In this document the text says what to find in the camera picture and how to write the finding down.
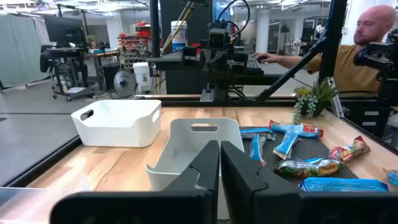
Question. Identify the artificial potted plant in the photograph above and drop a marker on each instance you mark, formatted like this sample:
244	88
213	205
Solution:
314	104

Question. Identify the red parts bin shelf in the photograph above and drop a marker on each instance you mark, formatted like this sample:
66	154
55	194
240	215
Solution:
134	46

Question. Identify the green curtain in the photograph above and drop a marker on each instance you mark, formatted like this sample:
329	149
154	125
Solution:
18	49

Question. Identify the black rolling cart desk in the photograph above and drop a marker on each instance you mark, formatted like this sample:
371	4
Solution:
68	71

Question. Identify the black diagonal strut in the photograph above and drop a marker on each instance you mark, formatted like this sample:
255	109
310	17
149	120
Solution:
332	37

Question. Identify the clear plastic bin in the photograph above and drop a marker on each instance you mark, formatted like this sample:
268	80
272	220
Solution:
28	205

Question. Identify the green blue granola bar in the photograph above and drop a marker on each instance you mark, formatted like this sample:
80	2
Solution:
306	168

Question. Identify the black waste bin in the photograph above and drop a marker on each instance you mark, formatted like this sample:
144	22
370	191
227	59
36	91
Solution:
111	76

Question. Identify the white blue container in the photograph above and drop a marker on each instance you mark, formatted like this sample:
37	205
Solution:
178	35

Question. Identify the white bucket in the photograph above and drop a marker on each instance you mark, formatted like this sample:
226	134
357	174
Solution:
142	76

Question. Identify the granola bar with oat picture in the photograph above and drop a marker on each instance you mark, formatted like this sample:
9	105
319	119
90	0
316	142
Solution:
393	178

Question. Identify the black drawer cabinet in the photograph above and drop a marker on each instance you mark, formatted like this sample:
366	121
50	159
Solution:
363	116

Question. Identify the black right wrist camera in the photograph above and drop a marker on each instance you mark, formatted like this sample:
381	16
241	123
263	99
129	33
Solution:
218	38

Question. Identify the person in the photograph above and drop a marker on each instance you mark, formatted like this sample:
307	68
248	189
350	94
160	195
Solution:
351	68

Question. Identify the black computer monitor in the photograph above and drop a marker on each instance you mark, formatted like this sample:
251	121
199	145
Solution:
63	29

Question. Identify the small red box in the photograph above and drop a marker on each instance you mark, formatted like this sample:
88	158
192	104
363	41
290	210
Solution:
196	47

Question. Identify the black tall cabinet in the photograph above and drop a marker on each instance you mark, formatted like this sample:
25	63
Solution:
199	18

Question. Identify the dark woven placemat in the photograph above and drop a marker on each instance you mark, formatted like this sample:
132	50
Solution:
311	149

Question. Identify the black vertical pole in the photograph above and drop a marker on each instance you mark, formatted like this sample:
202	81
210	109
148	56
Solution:
154	28

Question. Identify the wooden workbench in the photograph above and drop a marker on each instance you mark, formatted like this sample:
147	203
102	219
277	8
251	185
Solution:
102	56

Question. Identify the grey floor fan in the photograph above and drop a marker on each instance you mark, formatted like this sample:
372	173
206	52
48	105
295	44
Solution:
124	83

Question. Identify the backlit keyboard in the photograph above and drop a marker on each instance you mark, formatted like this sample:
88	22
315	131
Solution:
255	66

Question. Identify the black equipment on stand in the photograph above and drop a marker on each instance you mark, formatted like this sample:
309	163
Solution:
382	56

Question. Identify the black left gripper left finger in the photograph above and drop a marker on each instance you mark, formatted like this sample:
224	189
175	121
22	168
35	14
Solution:
202	168

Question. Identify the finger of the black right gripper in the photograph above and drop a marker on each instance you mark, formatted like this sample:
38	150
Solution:
213	63
224	63

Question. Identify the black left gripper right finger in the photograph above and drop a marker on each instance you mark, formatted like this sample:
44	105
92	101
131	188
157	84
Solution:
239	180

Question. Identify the grey operator desk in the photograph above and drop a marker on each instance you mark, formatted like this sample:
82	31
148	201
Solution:
186	77

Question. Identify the dark blue granola bar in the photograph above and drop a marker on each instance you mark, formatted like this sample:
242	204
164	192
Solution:
255	131

